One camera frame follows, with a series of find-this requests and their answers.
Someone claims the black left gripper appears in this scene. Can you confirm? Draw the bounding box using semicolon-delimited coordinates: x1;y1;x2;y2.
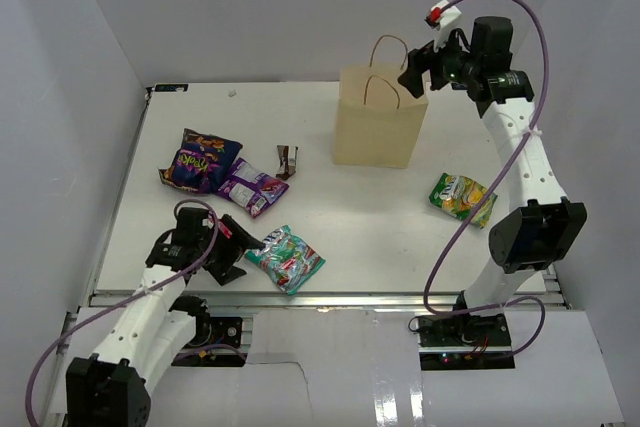
197;214;264;285

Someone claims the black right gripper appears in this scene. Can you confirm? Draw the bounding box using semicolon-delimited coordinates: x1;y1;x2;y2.
399;25;482;99

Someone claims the purple snack pouch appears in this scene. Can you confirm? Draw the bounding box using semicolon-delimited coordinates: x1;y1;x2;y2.
216;158;289;218

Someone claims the teal Fox's candy bag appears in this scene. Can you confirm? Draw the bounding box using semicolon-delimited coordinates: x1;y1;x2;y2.
245;225;325;295

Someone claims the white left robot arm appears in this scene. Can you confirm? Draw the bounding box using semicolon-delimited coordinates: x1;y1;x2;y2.
65;199;265;426

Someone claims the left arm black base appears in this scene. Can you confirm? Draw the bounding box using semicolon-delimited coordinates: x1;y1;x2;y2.
171;296;245;368

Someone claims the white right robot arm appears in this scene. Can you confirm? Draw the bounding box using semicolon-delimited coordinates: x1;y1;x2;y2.
398;11;587;346

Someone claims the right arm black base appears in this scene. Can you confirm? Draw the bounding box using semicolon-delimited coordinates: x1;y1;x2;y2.
408;314;515;372

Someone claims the beige paper bag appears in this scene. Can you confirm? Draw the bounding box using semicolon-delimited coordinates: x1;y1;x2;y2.
332;50;428;169

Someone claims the dark blue Kroks chip bag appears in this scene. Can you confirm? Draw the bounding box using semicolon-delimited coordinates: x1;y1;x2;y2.
158;128;243;195

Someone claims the green yellow Fox's candy bag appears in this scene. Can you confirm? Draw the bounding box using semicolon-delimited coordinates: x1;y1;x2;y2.
428;173;487;221

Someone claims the brown chocolate bar wrapper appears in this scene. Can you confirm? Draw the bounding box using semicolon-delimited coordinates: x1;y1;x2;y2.
276;145;298;181

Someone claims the blue label left corner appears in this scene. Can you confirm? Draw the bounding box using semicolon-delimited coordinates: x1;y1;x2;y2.
153;83;189;93

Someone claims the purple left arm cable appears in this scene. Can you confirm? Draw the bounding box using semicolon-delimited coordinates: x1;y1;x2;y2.
24;199;249;423

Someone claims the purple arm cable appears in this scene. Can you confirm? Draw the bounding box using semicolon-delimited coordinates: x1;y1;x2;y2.
422;0;547;359
24;199;249;423

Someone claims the aluminium table front rail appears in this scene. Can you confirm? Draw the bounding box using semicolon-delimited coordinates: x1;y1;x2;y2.
89;292;565;309

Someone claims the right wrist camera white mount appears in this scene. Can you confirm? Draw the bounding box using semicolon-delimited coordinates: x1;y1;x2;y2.
425;0;462;52

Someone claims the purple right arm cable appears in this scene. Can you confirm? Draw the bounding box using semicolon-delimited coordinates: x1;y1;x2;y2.
422;0;547;359

